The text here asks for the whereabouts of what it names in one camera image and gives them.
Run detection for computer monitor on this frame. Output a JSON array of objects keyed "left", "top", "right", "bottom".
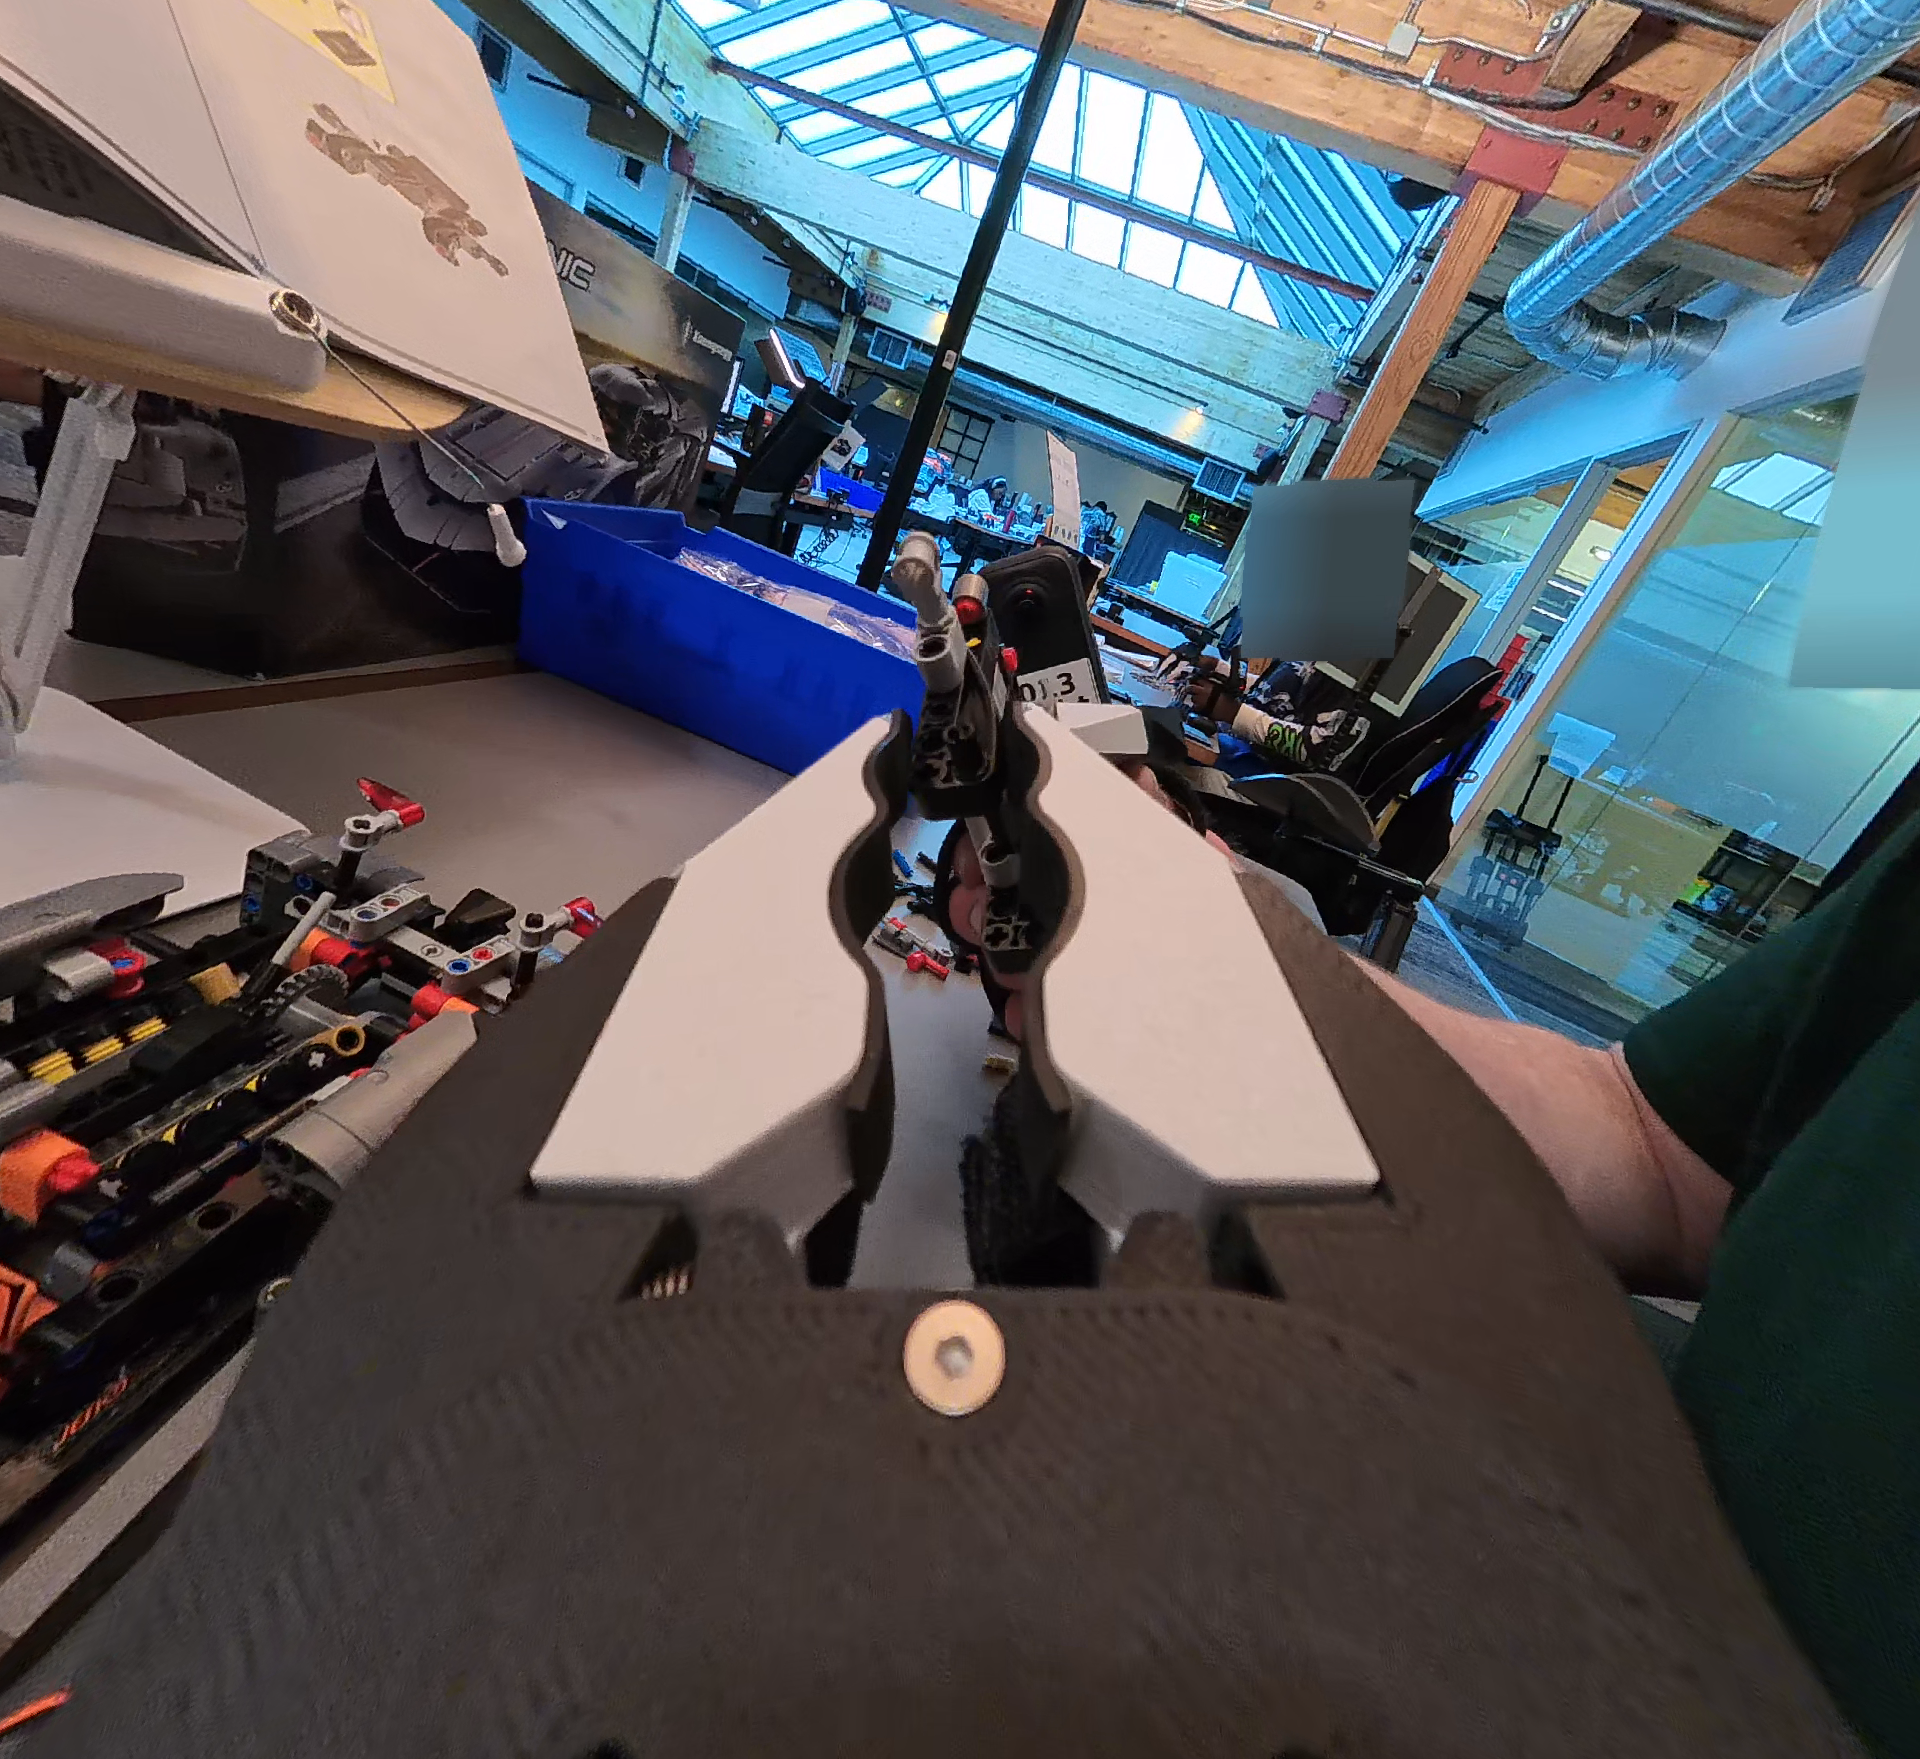
[{"left": 1387, "top": 550, "right": 1483, "bottom": 719}]

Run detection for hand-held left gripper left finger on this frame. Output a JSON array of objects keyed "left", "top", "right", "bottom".
[{"left": 528, "top": 712, "right": 917, "bottom": 1288}]

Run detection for scattered lego pieces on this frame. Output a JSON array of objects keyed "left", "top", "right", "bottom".
[{"left": 886, "top": 843, "right": 963, "bottom": 985}]

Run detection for dark lego set box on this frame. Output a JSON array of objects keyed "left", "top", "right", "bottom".
[{"left": 75, "top": 183, "right": 753, "bottom": 682}]

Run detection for lego instruction booklet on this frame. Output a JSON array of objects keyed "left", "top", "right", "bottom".
[{"left": 0, "top": 0, "right": 609, "bottom": 456}]

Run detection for black pole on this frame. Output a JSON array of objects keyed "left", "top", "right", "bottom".
[{"left": 855, "top": 0, "right": 1232, "bottom": 591}]

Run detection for black grey lego subassembly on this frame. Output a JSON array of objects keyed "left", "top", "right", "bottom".
[{"left": 891, "top": 528, "right": 1053, "bottom": 973}]

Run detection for lego car chassis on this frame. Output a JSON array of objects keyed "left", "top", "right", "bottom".
[{"left": 0, "top": 777, "right": 601, "bottom": 1506}]

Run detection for clear plastic bags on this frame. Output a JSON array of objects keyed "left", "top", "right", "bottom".
[{"left": 675, "top": 545, "right": 917, "bottom": 662}]

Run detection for person's right hand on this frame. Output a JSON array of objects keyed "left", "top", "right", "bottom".
[{"left": 942, "top": 873, "right": 1040, "bottom": 1044}]

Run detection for wooden post with red bracket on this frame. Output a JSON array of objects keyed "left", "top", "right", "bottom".
[{"left": 1327, "top": 176, "right": 1525, "bottom": 485}]

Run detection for silver air duct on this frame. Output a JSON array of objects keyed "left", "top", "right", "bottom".
[{"left": 1501, "top": 0, "right": 1920, "bottom": 383}]

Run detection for blue storage bin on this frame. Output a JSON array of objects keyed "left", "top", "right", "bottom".
[{"left": 516, "top": 499, "right": 923, "bottom": 778}]

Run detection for person's right forearm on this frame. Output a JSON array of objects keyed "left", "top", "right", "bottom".
[{"left": 1320, "top": 940, "right": 1743, "bottom": 1303}]

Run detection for black office chair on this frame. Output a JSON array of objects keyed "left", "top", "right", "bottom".
[{"left": 1200, "top": 656, "right": 1509, "bottom": 935}]

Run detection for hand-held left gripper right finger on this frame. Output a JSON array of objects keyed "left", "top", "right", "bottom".
[{"left": 958, "top": 706, "right": 1382, "bottom": 1288}]

